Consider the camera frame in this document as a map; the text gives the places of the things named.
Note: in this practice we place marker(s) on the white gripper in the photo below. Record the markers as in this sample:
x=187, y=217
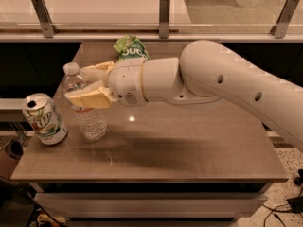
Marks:
x=127, y=80

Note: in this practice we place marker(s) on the clear plastic water bottle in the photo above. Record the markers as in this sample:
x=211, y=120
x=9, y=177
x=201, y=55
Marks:
x=92, y=122

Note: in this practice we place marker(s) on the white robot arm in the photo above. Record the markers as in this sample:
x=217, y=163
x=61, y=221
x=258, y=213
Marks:
x=205, y=73

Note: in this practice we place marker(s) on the white green 7up can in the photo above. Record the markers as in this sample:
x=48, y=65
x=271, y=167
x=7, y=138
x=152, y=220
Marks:
x=40, y=112

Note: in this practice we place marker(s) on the green chip bag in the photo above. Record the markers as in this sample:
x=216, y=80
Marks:
x=129, y=47

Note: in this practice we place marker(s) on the grey table drawer front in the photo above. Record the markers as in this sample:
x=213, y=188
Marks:
x=153, y=205

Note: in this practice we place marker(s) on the dark object at left floor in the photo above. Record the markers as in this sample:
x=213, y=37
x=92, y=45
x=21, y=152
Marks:
x=14, y=150

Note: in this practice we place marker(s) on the left metal railing bracket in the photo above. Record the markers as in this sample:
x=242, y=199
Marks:
x=47, y=28

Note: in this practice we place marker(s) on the metal railing bracket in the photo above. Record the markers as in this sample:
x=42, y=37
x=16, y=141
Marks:
x=164, y=12
x=280, y=28
x=47, y=28

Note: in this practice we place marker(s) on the middle metal railing bracket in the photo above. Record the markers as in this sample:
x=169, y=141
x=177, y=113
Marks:
x=164, y=12

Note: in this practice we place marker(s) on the right metal railing bracket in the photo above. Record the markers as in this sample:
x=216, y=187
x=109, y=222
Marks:
x=280, y=28

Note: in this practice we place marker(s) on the black power adapter with cable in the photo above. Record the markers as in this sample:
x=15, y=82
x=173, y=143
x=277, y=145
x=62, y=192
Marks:
x=293, y=205

